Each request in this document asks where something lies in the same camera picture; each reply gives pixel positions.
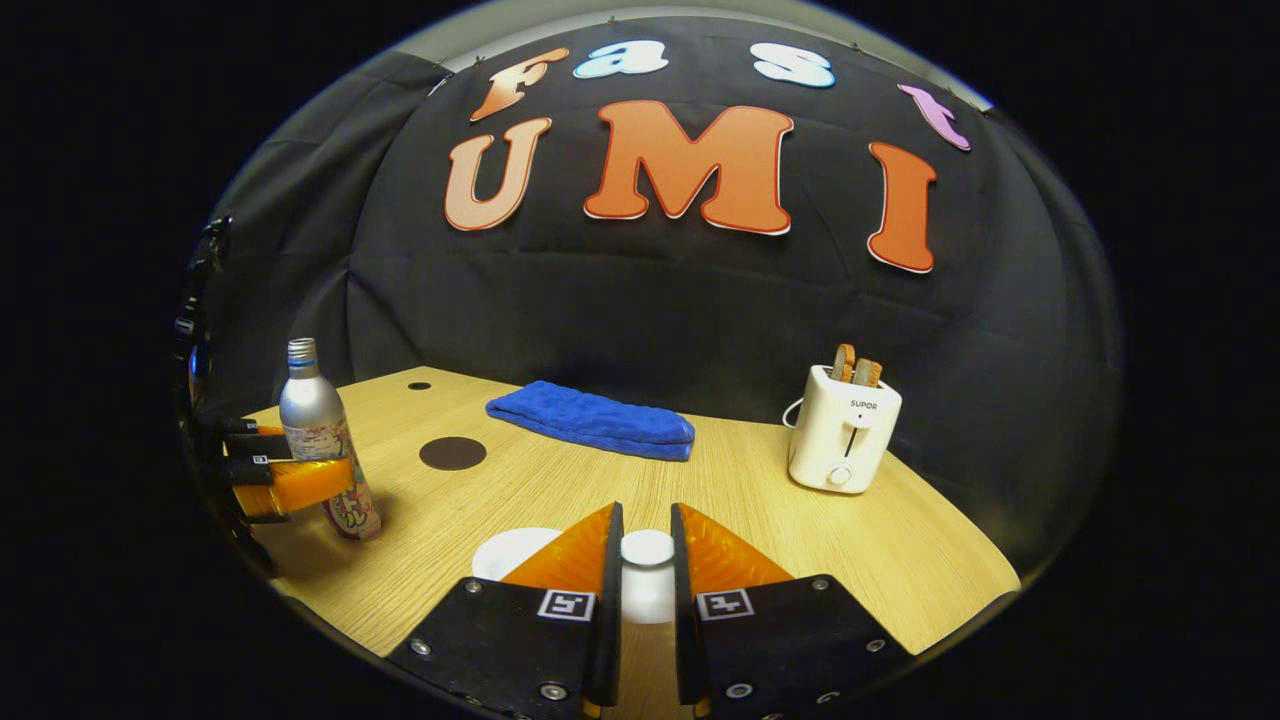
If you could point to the white teacup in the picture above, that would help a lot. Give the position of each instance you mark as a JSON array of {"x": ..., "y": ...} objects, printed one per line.
[{"x": 648, "y": 613}]

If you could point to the silver water bottle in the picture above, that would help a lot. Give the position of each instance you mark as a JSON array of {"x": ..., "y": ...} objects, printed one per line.
[{"x": 310, "y": 410}]

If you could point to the blue towel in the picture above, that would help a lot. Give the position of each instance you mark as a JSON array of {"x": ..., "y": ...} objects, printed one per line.
[{"x": 590, "y": 420}]

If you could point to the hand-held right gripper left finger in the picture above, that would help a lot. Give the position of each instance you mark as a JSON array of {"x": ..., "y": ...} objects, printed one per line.
[{"x": 611, "y": 600}]

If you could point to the black backdrop cloth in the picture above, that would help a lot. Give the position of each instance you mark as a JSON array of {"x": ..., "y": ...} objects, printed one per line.
[{"x": 660, "y": 310}]

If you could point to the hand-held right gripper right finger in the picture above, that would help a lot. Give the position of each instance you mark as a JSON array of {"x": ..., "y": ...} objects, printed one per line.
[{"x": 682, "y": 620}]

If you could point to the toasted bread slice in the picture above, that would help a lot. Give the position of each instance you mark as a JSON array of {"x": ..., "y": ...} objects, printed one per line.
[
  {"x": 868, "y": 373},
  {"x": 845, "y": 362}
]

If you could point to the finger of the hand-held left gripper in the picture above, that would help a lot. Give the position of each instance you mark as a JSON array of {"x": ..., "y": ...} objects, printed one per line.
[
  {"x": 300, "y": 485},
  {"x": 250, "y": 445}
]

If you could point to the dark round coaster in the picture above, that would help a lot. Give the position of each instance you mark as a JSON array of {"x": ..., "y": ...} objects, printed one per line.
[{"x": 452, "y": 453}]

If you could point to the white toaster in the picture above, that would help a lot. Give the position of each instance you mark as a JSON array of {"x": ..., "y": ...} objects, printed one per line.
[{"x": 840, "y": 435}]

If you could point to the white saucer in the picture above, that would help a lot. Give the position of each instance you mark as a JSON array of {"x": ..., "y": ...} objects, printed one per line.
[{"x": 510, "y": 550}]

